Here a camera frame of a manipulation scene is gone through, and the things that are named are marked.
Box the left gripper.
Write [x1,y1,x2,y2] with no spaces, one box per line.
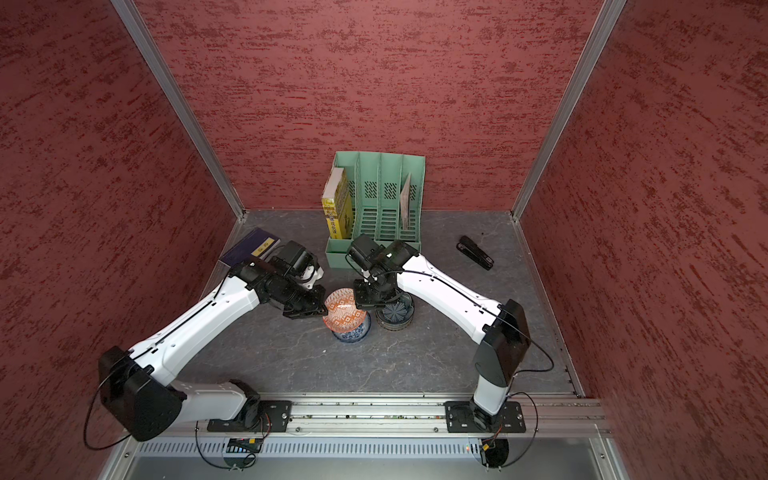
[270,275,328,318]

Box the dark flower pattern bowl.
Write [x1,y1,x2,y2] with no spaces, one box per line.
[375,293,415,323]

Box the orange patterned bowl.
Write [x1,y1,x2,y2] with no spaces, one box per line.
[323,288,366,334]

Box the blue white rim bowl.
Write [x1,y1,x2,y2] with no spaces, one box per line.
[332,313,371,344]

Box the white green triangle bowl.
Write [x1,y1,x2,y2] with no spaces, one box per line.
[377,319,411,331]

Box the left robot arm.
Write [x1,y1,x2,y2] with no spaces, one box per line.
[92,258,328,442]

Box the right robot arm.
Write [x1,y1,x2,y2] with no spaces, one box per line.
[345,234,555,432]

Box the navy blue notebook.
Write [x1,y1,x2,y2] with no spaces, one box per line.
[219,228,281,267]

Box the pink thin book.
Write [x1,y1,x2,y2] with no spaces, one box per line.
[399,174,412,230]

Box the black stapler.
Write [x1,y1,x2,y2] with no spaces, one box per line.
[456,235,494,271]

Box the green desk file organizer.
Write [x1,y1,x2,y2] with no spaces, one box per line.
[333,151,426,250]

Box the yellow book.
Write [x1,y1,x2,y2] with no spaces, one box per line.
[321,167,354,239]

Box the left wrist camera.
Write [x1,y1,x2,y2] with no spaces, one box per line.
[271,241,324,290]

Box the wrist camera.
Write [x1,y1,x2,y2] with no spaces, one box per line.
[345,234,392,279]
[271,241,324,290]

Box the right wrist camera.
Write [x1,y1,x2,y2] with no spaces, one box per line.
[345,234,392,279]

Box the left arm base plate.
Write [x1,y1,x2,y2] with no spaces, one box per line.
[206,400,292,434]

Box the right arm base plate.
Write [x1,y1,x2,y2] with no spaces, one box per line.
[444,401,527,434]

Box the right base cable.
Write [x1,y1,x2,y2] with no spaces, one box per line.
[477,391,545,469]

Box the base cable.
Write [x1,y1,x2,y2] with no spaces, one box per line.
[477,391,545,469]
[193,413,272,472]

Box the left base cable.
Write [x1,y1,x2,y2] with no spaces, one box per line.
[193,413,272,472]

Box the left aluminium corner post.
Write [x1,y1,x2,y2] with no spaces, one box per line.
[111,0,247,222]

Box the aluminium corner post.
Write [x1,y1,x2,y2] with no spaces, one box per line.
[511,0,627,224]
[111,0,247,222]

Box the right aluminium corner post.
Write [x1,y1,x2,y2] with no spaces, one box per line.
[511,0,627,224]

